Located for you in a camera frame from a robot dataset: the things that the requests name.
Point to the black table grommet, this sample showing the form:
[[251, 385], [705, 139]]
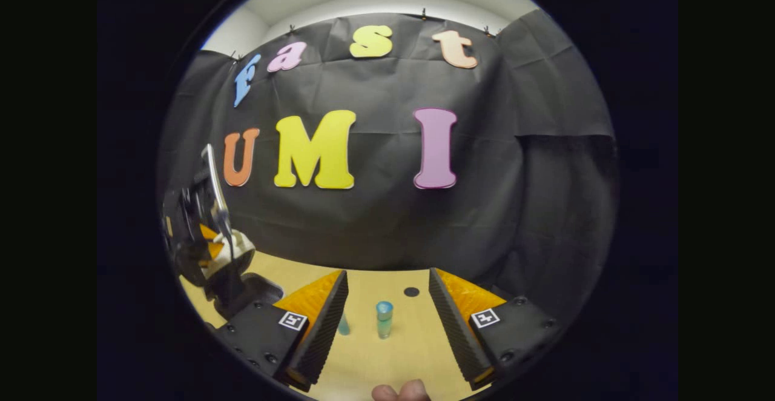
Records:
[[412, 292]]

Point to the small cone-shaped blue bottle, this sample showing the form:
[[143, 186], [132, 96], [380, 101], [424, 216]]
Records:
[[344, 326]]

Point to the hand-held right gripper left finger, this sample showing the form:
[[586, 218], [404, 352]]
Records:
[[327, 322]]

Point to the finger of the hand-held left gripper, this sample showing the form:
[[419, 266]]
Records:
[[211, 246]]

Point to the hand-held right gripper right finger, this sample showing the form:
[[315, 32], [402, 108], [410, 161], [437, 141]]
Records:
[[451, 322]]

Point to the teal cylindrical bottle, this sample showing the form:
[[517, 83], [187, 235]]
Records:
[[384, 321]]

